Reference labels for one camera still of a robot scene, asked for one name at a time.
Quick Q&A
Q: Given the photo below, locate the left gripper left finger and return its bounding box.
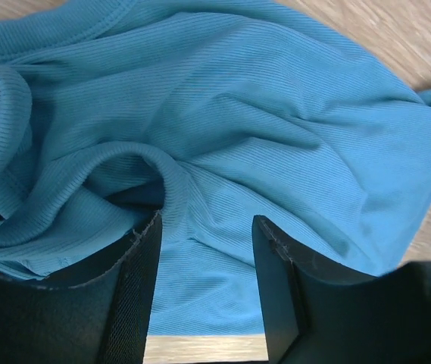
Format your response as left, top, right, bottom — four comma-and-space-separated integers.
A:
0, 213, 162, 363

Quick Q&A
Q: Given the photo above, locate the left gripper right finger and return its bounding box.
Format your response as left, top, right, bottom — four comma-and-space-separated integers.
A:
252, 215, 431, 363

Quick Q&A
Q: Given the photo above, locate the light blue tank top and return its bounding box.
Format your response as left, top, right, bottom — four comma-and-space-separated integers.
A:
0, 1, 431, 335

